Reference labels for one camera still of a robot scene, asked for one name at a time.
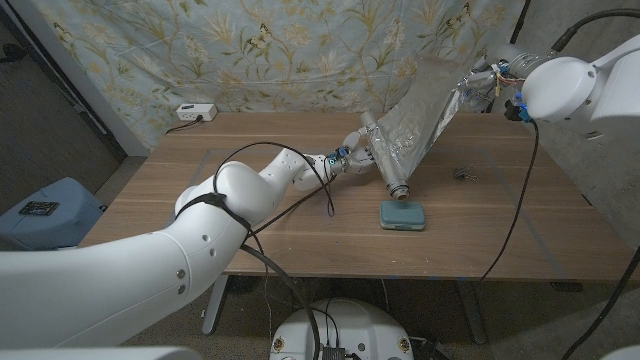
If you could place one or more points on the grey table leg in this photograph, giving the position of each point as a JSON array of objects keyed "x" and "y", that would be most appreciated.
[
  {"x": 472, "y": 312},
  {"x": 215, "y": 305}
]

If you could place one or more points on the black ribbed round object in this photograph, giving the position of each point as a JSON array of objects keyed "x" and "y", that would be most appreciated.
[{"x": 244, "y": 285}]

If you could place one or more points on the white power strip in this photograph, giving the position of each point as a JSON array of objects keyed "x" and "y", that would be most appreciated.
[{"x": 196, "y": 111}]

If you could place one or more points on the grey binder clip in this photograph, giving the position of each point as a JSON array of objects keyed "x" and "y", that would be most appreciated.
[
  {"x": 465, "y": 175},
  {"x": 458, "y": 173}
]

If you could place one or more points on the blue storage bin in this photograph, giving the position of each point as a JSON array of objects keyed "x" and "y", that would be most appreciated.
[{"x": 50, "y": 225}]

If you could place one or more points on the teal sponge block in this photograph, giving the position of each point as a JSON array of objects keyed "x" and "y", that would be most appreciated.
[{"x": 402, "y": 215}]

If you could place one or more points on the aluminum foil roll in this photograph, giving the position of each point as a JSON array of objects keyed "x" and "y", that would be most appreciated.
[{"x": 415, "y": 130}]

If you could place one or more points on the black round knob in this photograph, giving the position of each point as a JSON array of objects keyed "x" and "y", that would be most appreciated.
[{"x": 11, "y": 51}]

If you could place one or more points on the floral backdrop cloth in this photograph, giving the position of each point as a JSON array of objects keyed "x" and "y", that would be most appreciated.
[{"x": 275, "y": 50}]

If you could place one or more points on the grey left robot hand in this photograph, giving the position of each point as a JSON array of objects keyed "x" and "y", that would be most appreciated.
[{"x": 357, "y": 150}]

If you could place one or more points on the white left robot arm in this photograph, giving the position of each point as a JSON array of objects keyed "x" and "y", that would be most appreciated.
[{"x": 175, "y": 245}]

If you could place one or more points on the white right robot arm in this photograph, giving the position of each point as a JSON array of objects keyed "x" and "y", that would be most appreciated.
[{"x": 590, "y": 90}]

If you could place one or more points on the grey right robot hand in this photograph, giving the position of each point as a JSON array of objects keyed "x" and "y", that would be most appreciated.
[{"x": 487, "y": 80}]

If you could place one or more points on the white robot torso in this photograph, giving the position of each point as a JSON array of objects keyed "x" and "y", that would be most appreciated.
[{"x": 355, "y": 325}]

